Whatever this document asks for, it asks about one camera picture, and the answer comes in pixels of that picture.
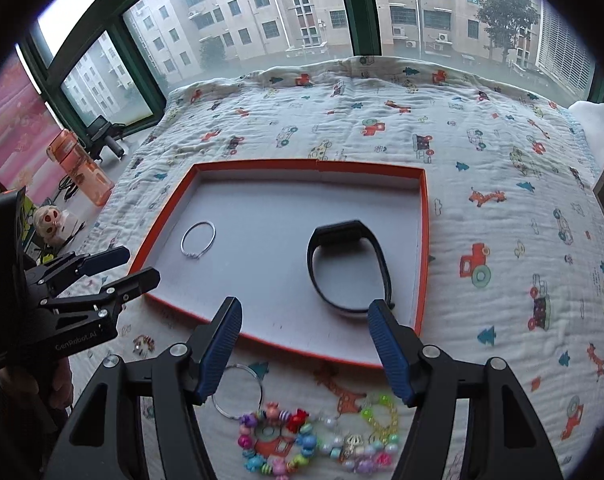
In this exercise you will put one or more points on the green window frame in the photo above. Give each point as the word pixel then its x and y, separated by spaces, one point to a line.
pixel 354 5

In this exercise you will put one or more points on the skull plush toy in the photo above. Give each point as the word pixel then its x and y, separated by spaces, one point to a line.
pixel 49 220

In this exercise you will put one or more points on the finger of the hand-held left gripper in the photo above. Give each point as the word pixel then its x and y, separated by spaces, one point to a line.
pixel 107 258
pixel 137 282

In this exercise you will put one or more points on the printed white blanket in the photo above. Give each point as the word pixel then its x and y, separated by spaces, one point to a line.
pixel 482 210

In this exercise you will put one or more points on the orange water bottle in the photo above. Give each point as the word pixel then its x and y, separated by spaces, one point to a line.
pixel 89 180

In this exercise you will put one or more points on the black handheld device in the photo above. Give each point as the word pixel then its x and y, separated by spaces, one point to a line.
pixel 99 127

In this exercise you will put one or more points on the orange-rimmed shallow tray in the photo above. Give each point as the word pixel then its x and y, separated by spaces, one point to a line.
pixel 262 240

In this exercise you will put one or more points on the pink curtain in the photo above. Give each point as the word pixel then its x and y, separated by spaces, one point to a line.
pixel 12 125

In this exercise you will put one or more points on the black wrist band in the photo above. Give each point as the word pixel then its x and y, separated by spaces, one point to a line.
pixel 337 230

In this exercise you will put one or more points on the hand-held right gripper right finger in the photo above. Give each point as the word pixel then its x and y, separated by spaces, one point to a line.
pixel 384 355

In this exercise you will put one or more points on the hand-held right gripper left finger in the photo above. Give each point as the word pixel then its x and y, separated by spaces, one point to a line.
pixel 222 355

